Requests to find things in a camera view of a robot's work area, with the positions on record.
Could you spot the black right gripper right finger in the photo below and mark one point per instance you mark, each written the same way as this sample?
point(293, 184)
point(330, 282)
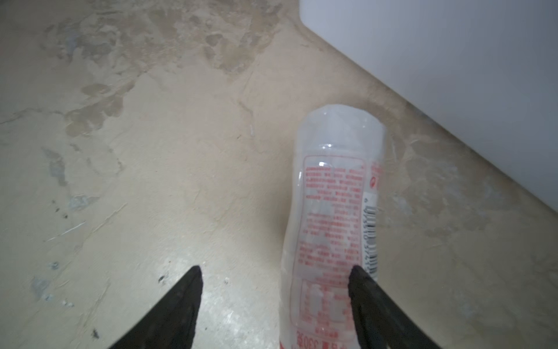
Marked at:
point(379, 321)

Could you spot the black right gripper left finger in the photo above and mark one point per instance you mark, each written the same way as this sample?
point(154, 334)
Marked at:
point(171, 323)

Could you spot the clear bottle red cap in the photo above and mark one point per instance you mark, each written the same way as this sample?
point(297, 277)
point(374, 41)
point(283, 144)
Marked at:
point(338, 159)

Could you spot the white bin with green liner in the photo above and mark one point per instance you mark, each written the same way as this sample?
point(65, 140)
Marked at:
point(484, 70)

